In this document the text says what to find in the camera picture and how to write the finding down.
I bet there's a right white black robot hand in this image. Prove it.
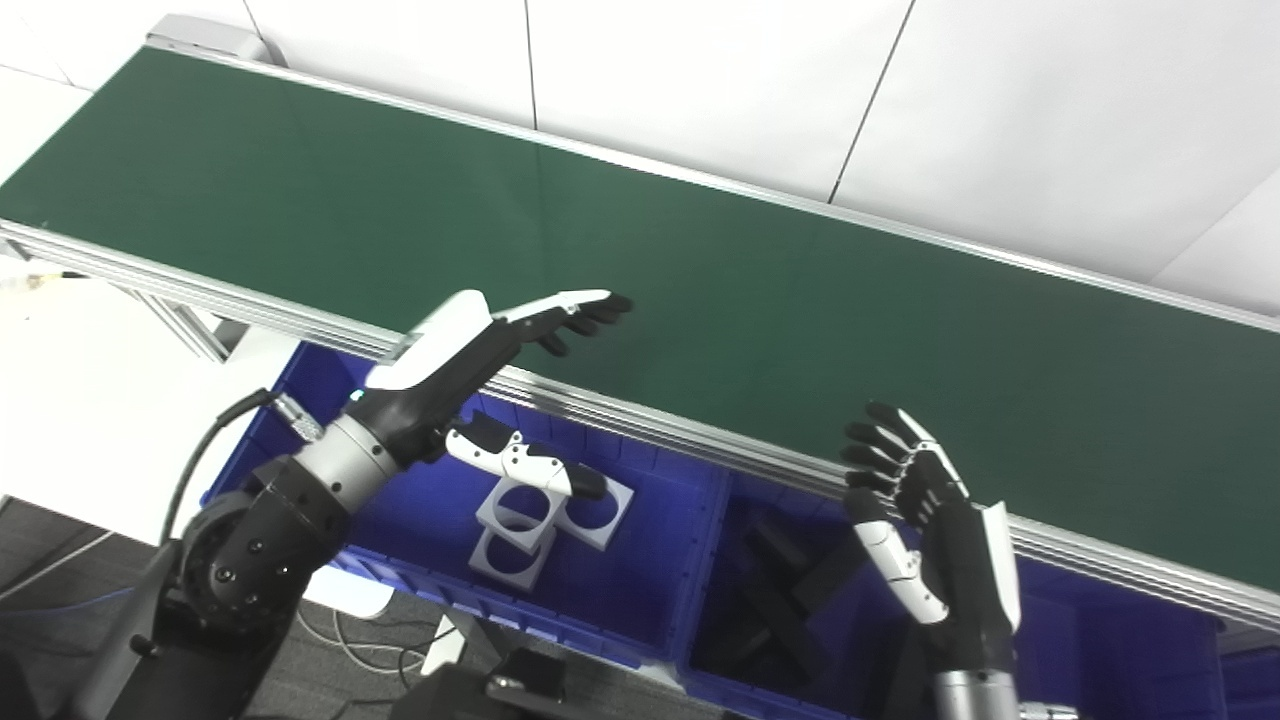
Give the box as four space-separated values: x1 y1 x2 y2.
839 402 1023 674

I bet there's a white square part with hole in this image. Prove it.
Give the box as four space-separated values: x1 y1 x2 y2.
560 474 637 552
467 525 552 592
475 478 558 557

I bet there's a black robot torso part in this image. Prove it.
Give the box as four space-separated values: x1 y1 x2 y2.
390 648 651 720

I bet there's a large blue plastic bin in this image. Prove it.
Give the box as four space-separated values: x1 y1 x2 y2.
678 468 1229 720
203 340 733 671
1215 645 1280 720

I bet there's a green conveyor belt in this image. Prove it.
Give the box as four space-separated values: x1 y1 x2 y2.
0 12 1280 633
0 45 1280 591

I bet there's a black block part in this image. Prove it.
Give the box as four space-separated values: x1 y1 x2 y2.
755 560 863 683

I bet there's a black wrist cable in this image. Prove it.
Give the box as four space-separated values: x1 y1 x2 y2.
160 388 326 546

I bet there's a white table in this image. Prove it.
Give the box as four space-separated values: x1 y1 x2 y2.
0 65 301 549

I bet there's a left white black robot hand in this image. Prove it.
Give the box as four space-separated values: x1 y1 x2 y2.
345 289 634 502

